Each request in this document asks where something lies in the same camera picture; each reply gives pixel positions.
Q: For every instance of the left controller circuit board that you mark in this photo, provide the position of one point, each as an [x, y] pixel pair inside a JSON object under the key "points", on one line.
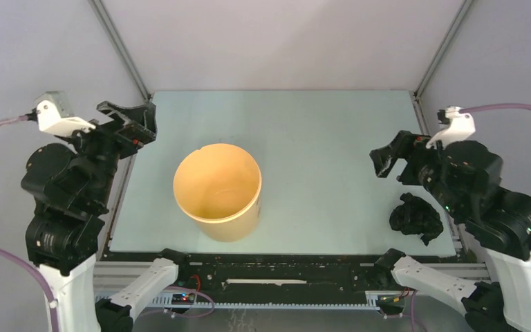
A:
{"points": [[183, 299]]}

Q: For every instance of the aluminium frame post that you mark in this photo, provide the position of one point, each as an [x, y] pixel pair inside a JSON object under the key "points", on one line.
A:
{"points": [[444, 46], [109, 27]]}

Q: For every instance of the yellow plastic trash bin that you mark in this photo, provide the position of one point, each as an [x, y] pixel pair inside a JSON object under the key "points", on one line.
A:
{"points": [[219, 187]]}

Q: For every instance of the left aluminium frame post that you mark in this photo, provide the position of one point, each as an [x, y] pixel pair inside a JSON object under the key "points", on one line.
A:
{"points": [[109, 27]]}

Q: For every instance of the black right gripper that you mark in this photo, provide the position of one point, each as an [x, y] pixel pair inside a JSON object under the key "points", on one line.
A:
{"points": [[406, 144]]}

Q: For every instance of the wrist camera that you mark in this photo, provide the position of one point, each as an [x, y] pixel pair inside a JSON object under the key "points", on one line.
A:
{"points": [[457, 127], [55, 115]]}

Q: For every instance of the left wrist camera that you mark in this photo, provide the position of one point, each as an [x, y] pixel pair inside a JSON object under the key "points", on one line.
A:
{"points": [[55, 115]]}

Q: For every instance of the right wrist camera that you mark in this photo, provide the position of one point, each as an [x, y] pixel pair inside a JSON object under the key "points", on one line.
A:
{"points": [[457, 127]]}

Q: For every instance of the right controller circuit board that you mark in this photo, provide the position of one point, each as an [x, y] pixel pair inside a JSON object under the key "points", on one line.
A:
{"points": [[391, 300]]}

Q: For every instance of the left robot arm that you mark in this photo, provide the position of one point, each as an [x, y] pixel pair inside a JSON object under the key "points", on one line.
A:
{"points": [[71, 182]]}

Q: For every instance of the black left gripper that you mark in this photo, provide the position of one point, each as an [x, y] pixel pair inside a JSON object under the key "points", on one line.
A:
{"points": [[133, 135]]}

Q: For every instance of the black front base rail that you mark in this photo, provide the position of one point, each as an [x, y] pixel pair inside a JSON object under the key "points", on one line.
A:
{"points": [[297, 281]]}

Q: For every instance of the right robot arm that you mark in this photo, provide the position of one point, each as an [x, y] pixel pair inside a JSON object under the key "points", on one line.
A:
{"points": [[464, 177]]}

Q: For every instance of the controller circuit board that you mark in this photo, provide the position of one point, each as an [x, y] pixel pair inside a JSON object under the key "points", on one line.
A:
{"points": [[391, 300], [183, 299]]}

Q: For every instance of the black plastic trash bag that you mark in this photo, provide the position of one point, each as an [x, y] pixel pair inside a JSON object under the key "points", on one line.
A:
{"points": [[415, 216]]}

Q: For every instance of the right aluminium frame post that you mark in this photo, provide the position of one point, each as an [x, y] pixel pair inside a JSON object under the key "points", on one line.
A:
{"points": [[444, 46]]}

